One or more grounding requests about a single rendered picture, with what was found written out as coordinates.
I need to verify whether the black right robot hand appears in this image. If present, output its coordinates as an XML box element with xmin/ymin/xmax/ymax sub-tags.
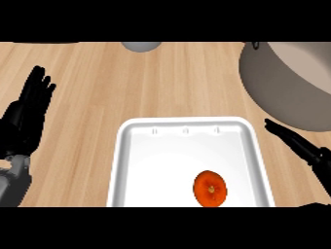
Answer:
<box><xmin>264</xmin><ymin>118</ymin><xmax>331</xmax><ymax>208</ymax></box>

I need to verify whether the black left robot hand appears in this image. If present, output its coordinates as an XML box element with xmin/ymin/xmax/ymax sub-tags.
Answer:
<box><xmin>0</xmin><ymin>65</ymin><xmax>58</xmax><ymax>160</ymax></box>

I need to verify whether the grey metal pot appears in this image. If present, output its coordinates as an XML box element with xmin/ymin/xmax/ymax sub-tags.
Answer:
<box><xmin>240</xmin><ymin>41</ymin><xmax>331</xmax><ymax>132</ymax></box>

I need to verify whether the orange squash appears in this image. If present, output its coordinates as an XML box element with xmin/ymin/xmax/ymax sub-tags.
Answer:
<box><xmin>193</xmin><ymin>169</ymin><xmax>230</xmax><ymax>208</ymax></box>

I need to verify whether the white plastic tray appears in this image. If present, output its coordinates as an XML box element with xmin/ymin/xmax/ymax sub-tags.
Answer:
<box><xmin>106</xmin><ymin>116</ymin><xmax>277</xmax><ymax>208</ymax></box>

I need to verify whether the grey rounded object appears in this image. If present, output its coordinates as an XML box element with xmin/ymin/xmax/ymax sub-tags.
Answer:
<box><xmin>120</xmin><ymin>41</ymin><xmax>163</xmax><ymax>53</ymax></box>

